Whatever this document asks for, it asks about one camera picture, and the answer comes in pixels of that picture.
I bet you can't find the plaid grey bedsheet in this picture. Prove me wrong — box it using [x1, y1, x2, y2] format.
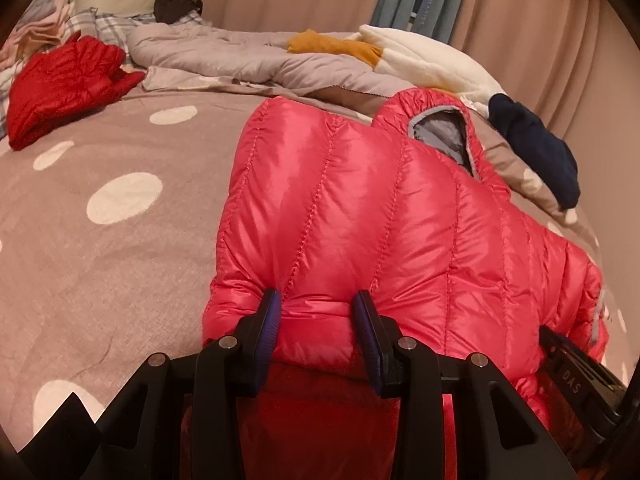
[0, 6, 214, 141]

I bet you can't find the grey crumpled quilt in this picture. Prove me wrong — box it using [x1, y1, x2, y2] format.
[127, 23, 412, 99]

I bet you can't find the pink curtain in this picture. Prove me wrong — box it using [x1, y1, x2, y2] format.
[203, 0, 639, 133]

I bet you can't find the pink-red hooded down jacket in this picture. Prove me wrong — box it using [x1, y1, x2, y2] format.
[203, 89, 608, 479]

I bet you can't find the black garment on pillow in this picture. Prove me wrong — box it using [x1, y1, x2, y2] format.
[153, 0, 203, 24]

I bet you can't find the navy blue folded garment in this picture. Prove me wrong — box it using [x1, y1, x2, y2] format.
[488, 93, 580, 210]

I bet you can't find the brown polka dot duvet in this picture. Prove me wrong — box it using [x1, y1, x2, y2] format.
[1, 90, 637, 446]

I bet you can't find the pile of pastel clothes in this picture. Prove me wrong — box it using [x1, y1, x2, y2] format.
[1, 0, 72, 70]

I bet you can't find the dark red down jacket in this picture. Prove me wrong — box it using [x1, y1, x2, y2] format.
[6, 32, 145, 151]

